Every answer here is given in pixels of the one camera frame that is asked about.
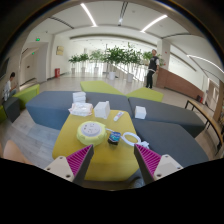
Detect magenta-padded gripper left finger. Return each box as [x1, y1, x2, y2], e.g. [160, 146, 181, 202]
[43, 143, 95, 187]

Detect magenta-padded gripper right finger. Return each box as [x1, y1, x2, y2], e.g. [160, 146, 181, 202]
[133, 143, 184, 186]

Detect grey upholstered bench seat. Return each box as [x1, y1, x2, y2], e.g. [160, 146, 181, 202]
[127, 96, 206, 138]
[25, 90, 135, 131]
[131, 117, 210, 168]

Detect round yellow-green power strip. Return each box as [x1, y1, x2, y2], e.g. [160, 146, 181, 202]
[75, 120, 109, 147]

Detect small white cube box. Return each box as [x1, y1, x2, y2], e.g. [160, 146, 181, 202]
[133, 105, 148, 121]

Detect pink wet wipes pack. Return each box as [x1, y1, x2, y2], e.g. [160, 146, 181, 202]
[67, 101, 95, 118]

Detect white tube with red cap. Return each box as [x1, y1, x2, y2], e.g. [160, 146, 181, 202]
[112, 110, 125, 123]

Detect white tissue box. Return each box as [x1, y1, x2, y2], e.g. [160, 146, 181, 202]
[93, 100, 112, 120]

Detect white stacked tissue packs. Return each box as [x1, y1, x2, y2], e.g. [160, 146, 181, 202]
[72, 91, 87, 104]

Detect green upholstered bench seat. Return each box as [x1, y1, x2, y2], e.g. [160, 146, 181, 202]
[79, 79, 126, 97]
[12, 83, 41, 110]
[125, 86, 165, 103]

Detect wooden bench, black legs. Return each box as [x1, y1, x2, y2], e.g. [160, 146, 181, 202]
[183, 98, 224, 153]

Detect dark grey ottoman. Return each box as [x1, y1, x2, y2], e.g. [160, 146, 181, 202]
[2, 96, 22, 124]

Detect person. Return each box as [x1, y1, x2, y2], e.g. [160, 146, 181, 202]
[145, 48, 161, 90]
[2, 71, 18, 102]

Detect row of potted plants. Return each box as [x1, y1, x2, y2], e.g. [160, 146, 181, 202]
[67, 42, 167, 83]

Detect ceiling strip lights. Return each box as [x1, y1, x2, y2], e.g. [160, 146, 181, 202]
[79, 2, 224, 74]

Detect white coiled power cable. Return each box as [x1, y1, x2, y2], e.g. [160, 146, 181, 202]
[104, 127, 151, 150]

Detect framed wall picture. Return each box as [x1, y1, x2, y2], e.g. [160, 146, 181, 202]
[55, 45, 65, 57]

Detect dark wall screen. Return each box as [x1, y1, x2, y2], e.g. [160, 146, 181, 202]
[0, 57, 11, 80]

